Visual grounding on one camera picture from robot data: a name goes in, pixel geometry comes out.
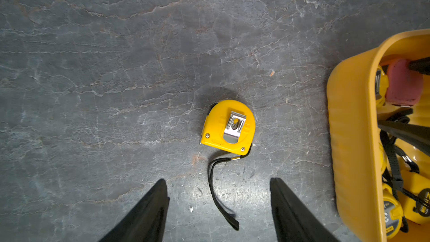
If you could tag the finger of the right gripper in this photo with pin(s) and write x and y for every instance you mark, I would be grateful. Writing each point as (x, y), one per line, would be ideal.
(421, 65)
(416, 135)

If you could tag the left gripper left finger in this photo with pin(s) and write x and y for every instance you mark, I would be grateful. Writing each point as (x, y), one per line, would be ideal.
(146, 221)

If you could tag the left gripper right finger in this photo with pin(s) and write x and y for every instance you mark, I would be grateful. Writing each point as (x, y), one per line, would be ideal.
(293, 221)

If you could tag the pink tape measure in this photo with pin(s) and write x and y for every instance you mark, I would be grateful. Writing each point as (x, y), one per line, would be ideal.
(405, 85)

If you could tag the yellow storage tray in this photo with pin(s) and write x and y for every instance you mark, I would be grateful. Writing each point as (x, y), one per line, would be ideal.
(354, 133)

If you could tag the yellow tape measure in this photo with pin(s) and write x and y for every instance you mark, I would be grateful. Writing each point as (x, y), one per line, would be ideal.
(395, 220)
(419, 186)
(381, 86)
(230, 127)

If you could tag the yellow tape measure in tray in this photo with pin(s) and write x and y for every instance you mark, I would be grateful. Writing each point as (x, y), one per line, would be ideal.
(381, 86)
(419, 186)
(395, 220)

